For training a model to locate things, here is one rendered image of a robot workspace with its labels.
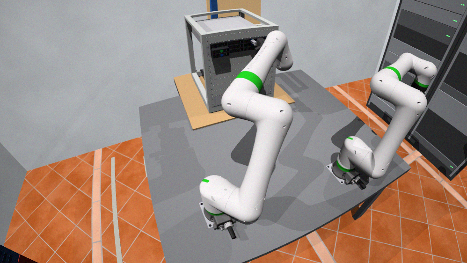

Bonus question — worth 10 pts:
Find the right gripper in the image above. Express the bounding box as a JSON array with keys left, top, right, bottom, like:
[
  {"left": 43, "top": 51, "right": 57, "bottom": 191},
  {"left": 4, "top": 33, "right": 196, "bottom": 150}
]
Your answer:
[{"left": 411, "top": 81, "right": 427, "bottom": 93}]

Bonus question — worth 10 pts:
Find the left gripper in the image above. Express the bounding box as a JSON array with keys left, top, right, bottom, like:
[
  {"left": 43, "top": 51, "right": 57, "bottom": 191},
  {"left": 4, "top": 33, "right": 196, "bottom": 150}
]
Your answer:
[{"left": 250, "top": 38, "right": 265, "bottom": 55}]

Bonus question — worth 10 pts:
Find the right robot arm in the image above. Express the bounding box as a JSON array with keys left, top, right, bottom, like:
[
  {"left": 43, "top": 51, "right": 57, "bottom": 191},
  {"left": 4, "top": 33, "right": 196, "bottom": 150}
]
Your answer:
[{"left": 332, "top": 53, "right": 437, "bottom": 189}]

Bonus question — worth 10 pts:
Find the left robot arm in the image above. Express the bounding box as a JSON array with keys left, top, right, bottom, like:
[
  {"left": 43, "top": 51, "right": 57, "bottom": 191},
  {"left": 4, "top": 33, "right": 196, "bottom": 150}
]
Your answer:
[{"left": 199, "top": 30, "right": 293, "bottom": 239}]

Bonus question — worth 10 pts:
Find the orange flat board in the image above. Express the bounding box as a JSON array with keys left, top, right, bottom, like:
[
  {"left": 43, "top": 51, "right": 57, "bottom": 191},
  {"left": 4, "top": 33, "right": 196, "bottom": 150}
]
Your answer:
[{"left": 174, "top": 73, "right": 295, "bottom": 130}]

